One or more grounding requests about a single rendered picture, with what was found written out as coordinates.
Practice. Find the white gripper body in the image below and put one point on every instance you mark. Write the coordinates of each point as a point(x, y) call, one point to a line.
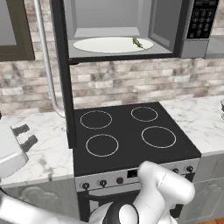
point(10, 151)

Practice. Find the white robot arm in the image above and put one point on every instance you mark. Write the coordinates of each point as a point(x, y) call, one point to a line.
point(163, 186)

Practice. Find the grey base cupboard door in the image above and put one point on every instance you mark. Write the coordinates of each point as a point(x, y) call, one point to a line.
point(49, 198)
point(208, 201)

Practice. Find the black microwave door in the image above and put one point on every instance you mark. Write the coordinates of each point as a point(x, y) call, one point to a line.
point(65, 87)

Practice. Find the black oven door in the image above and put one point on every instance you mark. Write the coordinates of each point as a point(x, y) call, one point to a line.
point(93, 205)

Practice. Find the white microwave turntable plate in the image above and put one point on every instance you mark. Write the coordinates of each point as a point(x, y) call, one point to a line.
point(110, 45)

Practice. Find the grey microwave oven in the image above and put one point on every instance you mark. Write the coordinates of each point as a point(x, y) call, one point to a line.
point(163, 23)

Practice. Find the black stove knob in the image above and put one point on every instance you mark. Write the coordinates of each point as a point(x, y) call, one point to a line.
point(102, 183)
point(175, 170)
point(190, 168)
point(119, 180)
point(85, 185)

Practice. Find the black hob stove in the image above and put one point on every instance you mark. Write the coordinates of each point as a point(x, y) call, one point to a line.
point(131, 137)

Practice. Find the green vegetable piece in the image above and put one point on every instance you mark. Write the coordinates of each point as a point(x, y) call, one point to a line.
point(137, 42)

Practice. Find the grey cupboard drawer front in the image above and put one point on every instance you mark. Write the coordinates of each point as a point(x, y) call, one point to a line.
point(210, 167)

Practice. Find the grey metal pot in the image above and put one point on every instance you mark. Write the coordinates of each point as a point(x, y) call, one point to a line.
point(222, 109)

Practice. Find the dark framed wall cupboard door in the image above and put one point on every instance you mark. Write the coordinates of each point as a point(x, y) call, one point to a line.
point(14, 29)

